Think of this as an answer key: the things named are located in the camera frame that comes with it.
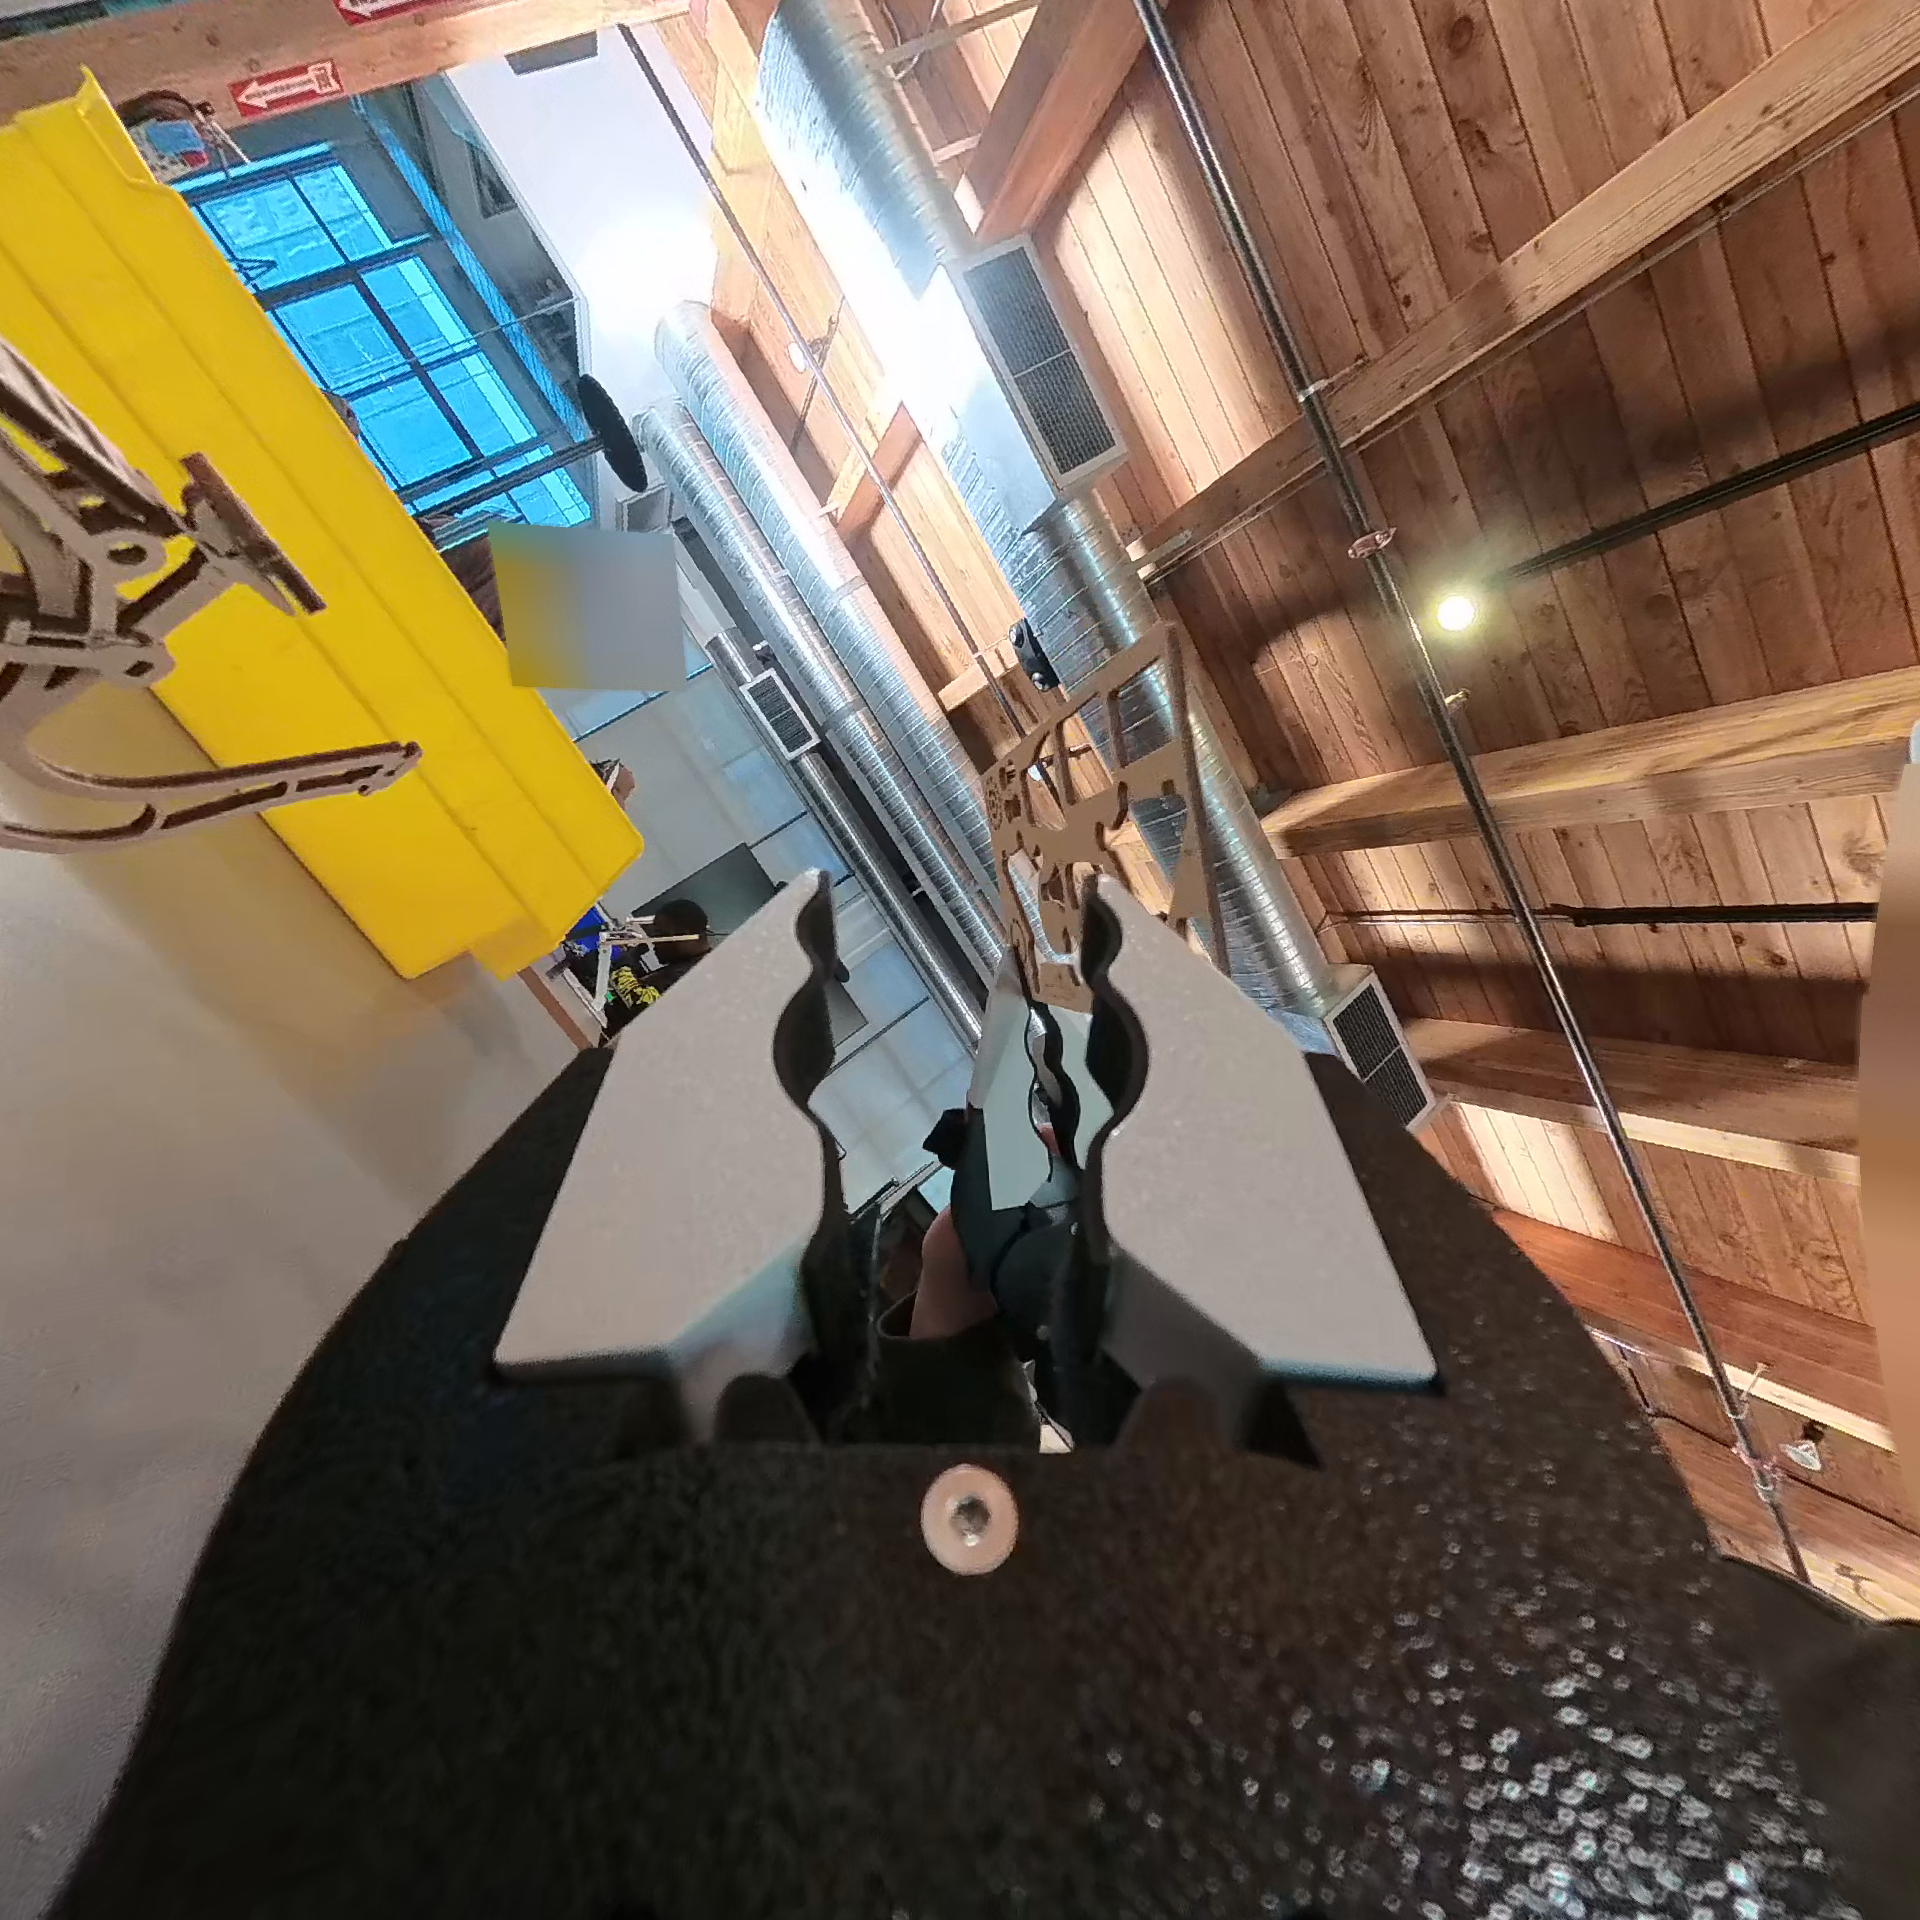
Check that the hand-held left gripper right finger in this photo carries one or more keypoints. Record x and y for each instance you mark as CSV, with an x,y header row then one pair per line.
x,y
1260,1200

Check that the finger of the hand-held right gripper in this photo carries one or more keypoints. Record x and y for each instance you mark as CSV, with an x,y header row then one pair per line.
x,y
1008,1049
1094,1102

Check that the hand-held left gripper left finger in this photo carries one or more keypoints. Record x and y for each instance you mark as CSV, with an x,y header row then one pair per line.
x,y
662,1172

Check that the laser-cut wooden part sheet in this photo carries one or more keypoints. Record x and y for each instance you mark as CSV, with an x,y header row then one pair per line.
x,y
1119,810

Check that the person's right forearm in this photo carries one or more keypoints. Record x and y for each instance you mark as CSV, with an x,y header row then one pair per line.
x,y
954,1388

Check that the wooden model assembly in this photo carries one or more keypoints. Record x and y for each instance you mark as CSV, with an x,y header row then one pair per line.
x,y
105,600

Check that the person's right hand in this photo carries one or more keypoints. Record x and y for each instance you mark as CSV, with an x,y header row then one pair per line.
x,y
944,1277

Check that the small white vent grille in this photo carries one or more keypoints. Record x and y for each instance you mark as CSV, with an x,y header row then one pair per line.
x,y
779,714
1382,1049

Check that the long metal ceiling pipe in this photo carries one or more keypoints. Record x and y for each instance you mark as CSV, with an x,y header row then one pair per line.
x,y
1440,705

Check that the round ceiling light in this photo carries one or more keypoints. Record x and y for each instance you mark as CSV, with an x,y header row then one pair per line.
x,y
1455,610

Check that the yellow plastic bin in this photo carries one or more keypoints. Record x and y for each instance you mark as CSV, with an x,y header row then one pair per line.
x,y
299,600

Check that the large white vent grille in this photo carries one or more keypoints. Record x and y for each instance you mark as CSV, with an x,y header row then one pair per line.
x,y
1042,360

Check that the black round disc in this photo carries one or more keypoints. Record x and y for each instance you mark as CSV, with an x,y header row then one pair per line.
x,y
614,433

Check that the large paned window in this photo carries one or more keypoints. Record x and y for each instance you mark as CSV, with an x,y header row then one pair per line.
x,y
388,345

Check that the red arrow sign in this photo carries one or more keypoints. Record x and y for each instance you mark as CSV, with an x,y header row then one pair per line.
x,y
284,87

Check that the small black ceiling camera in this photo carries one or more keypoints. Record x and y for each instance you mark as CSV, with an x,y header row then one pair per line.
x,y
1036,652

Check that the large silver air duct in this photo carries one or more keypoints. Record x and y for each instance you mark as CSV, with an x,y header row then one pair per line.
x,y
1140,629

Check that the thin black ceiling rail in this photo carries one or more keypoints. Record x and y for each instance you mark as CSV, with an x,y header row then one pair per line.
x,y
1622,912

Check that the slim silver air duct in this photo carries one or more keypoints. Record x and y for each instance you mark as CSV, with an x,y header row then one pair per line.
x,y
810,629

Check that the black ceiling track rail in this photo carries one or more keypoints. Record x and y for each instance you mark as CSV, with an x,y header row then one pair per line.
x,y
1723,487

